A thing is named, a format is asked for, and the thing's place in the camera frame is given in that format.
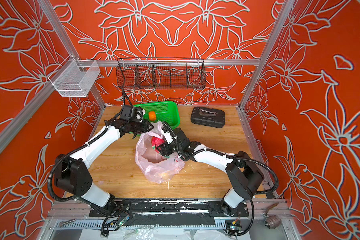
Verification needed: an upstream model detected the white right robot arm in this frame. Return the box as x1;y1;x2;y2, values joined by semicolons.
157;127;264;215

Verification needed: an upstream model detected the black plastic tool case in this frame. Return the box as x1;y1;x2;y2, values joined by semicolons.
191;107;226;128

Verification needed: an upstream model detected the black wire wall basket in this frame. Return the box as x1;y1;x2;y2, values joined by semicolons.
116;57;207;90

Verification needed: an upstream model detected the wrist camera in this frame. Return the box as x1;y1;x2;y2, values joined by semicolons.
161;122;174;145
120;106;145;122

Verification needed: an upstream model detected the clear plastic wrap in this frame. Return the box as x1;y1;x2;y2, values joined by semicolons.
123;228;168;240

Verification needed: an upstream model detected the orange fruit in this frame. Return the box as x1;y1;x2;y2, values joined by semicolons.
149;111;157;122

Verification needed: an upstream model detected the white wire wall basket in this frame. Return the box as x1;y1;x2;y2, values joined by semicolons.
48;55;100;97

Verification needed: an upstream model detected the pink plastic bag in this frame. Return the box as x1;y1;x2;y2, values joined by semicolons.
135;121;185;184

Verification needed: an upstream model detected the metal pipe fitting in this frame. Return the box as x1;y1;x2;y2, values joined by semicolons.
264;212;282;229

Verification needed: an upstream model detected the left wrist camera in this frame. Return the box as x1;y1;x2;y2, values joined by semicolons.
120;106;145;122

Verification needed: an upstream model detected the green plastic basket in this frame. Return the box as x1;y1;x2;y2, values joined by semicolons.
134;101;181;129

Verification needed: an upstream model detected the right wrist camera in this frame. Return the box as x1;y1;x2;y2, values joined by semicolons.
161;122;174;145

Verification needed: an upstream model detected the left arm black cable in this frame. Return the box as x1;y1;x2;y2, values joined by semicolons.
47;89;133;202

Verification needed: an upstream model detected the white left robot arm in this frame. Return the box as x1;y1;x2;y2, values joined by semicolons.
48;118;154;211

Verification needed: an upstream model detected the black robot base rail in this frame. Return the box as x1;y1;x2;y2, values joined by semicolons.
88;197;250;232

